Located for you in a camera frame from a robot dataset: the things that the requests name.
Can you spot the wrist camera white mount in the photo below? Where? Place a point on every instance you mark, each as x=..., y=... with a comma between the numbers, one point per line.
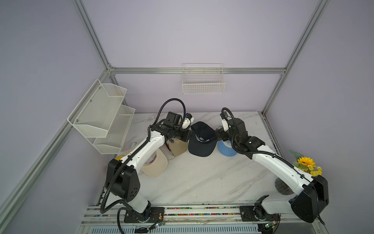
x=188, y=120
x=225, y=124

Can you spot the light blue baseball cap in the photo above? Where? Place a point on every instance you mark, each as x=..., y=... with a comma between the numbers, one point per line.
x=225, y=148

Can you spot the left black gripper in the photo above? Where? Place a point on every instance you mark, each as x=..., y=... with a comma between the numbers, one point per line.
x=186, y=137

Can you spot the khaki tan baseball cap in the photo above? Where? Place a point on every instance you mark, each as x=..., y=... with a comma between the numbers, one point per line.
x=177, y=147

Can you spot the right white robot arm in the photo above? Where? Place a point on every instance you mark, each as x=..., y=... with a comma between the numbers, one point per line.
x=310, y=192

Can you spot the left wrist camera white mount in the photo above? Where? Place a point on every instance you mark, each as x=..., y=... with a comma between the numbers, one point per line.
x=188, y=120

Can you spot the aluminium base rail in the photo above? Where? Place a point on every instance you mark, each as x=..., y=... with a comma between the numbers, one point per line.
x=196, y=219

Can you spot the white mesh two-tier shelf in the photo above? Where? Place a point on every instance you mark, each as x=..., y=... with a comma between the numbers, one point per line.
x=102, y=117

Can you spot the yellow object behind arm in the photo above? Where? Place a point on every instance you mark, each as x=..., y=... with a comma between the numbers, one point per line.
x=119, y=158

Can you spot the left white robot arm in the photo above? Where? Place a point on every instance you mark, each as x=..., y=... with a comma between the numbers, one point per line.
x=122, y=182

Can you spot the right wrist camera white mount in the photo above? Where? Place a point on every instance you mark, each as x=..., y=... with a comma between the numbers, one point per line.
x=225, y=124

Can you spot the white wire wall basket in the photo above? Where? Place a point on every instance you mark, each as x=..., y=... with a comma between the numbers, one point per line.
x=203, y=78

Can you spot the beige baseball cap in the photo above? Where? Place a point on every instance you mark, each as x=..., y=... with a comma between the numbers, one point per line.
x=155, y=165

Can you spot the dark navy baseball cap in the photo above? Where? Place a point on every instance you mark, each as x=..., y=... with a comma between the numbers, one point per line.
x=203, y=140

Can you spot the sunflower bouquet in vase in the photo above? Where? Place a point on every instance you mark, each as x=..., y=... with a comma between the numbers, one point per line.
x=305, y=164

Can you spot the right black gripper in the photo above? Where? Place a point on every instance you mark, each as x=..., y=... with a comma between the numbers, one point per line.
x=221, y=134

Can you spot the aluminium frame rails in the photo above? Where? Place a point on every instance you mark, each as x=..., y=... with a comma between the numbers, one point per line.
x=49, y=60

